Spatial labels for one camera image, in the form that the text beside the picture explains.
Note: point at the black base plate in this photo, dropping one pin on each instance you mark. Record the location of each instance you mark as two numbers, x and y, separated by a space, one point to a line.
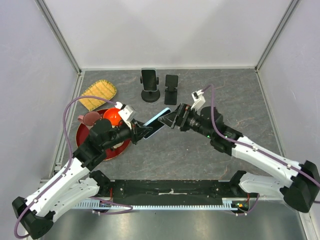
171 192

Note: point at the black folding phone stand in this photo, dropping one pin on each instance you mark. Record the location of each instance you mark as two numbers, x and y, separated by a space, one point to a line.
171 92

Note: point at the black phone clear case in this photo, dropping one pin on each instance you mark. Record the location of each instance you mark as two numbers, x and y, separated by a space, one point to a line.
149 79

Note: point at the yellow woven bamboo basket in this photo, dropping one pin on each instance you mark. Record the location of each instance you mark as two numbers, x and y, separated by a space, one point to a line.
102 89

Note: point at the black round-base phone stand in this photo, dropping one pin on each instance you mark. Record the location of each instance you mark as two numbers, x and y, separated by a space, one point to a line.
151 96

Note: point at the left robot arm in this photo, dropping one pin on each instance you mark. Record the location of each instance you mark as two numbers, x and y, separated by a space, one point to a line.
76 180

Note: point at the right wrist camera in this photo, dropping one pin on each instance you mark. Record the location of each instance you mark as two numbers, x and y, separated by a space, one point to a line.
198 99

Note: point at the phone with blue case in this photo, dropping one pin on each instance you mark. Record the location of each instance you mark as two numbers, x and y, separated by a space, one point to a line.
155 124

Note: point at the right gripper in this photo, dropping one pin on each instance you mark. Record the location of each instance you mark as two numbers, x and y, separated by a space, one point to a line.
179 117

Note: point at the orange bowl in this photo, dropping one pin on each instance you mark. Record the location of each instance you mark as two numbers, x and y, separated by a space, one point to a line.
112 114

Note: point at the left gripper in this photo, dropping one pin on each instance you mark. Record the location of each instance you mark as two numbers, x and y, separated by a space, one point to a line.
138 131

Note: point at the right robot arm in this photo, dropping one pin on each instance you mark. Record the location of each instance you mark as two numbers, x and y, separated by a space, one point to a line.
298 183

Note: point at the pink cup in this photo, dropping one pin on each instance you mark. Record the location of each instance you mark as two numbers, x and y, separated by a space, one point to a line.
89 119

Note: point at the red round tray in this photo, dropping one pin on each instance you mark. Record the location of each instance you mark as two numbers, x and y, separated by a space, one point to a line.
83 132

